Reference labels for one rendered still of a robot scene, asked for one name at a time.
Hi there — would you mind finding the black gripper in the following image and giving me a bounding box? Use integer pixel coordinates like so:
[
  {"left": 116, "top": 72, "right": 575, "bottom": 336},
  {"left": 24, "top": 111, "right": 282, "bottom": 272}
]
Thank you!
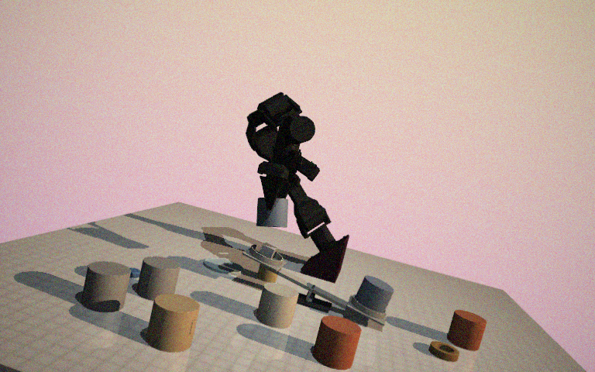
[{"left": 257, "top": 143, "right": 301, "bottom": 210}]

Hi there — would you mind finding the brown ring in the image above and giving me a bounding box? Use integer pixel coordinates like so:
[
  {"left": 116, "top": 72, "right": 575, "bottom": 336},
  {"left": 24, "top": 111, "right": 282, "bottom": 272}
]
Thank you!
[{"left": 429, "top": 341, "right": 460, "bottom": 362}]

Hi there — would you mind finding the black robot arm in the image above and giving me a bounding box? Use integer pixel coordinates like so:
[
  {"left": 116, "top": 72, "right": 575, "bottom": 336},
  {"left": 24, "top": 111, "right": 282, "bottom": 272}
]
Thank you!
[{"left": 246, "top": 92, "right": 339, "bottom": 256}]

